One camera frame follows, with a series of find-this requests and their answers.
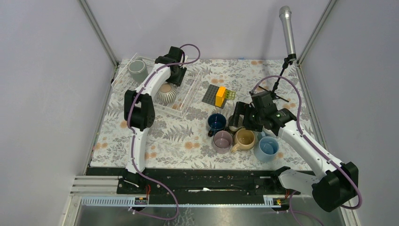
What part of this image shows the beige ceramic teapot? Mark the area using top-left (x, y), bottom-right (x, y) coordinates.
top-left (231, 129), bottom-right (256, 153)

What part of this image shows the cream brown steel tumbler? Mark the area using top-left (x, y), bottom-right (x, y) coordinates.
top-left (227, 115), bottom-right (244, 133)

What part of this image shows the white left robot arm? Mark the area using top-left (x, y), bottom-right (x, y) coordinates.
top-left (123, 47), bottom-right (188, 194)

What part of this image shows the floral table mat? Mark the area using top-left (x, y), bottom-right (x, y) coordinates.
top-left (90, 60), bottom-right (311, 170)

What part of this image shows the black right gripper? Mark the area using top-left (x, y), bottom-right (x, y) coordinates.
top-left (228, 101), bottom-right (264, 132)

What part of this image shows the light blue cup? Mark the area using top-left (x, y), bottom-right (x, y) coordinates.
top-left (254, 132), bottom-right (279, 162)

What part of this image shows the dark blue mug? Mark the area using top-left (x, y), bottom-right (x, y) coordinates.
top-left (207, 113), bottom-right (227, 137)

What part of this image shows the silver microphone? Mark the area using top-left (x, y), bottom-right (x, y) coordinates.
top-left (279, 6), bottom-right (296, 61)

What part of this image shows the beige ribbed cup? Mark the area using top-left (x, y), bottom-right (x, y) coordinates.
top-left (157, 83), bottom-right (177, 104)

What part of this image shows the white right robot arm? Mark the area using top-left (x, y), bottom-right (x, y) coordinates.
top-left (230, 91), bottom-right (362, 212)

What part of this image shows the mauve pink cup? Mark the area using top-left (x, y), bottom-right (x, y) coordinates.
top-left (212, 130), bottom-right (233, 154)

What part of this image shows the white wire dish rack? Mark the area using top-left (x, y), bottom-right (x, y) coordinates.
top-left (111, 53), bottom-right (203, 121)

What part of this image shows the green lattice lego piece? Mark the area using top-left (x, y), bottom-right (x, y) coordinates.
top-left (225, 89), bottom-right (236, 100)

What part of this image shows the yellow lego block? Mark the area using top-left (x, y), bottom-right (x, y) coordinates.
top-left (215, 87), bottom-right (226, 108)

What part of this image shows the grey ceramic cup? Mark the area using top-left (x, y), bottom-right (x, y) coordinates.
top-left (128, 60), bottom-right (148, 84)

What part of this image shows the grey slotted cable duct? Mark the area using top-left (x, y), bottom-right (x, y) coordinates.
top-left (81, 196), bottom-right (281, 208)

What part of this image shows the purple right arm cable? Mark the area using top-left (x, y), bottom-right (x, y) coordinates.
top-left (250, 75), bottom-right (363, 210)

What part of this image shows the grey lego baseplate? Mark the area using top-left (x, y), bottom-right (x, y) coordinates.
top-left (201, 84), bottom-right (220, 106)

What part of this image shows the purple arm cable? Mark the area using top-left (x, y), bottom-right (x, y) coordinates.
top-left (250, 75), bottom-right (363, 210)
top-left (126, 43), bottom-right (201, 221)

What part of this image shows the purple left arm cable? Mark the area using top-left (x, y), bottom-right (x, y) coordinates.
top-left (126, 43), bottom-right (201, 221)

